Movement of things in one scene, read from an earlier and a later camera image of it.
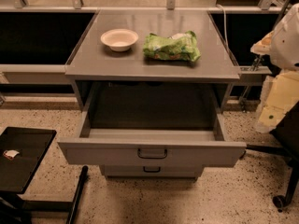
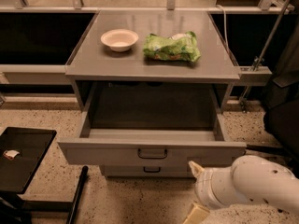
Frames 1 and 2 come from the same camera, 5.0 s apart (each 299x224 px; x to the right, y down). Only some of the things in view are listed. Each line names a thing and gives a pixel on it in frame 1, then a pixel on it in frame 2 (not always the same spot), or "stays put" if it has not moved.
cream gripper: (286, 44) -> (203, 185)
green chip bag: (177, 47) stays put
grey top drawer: (151, 124) stays put
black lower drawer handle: (151, 171) stays put
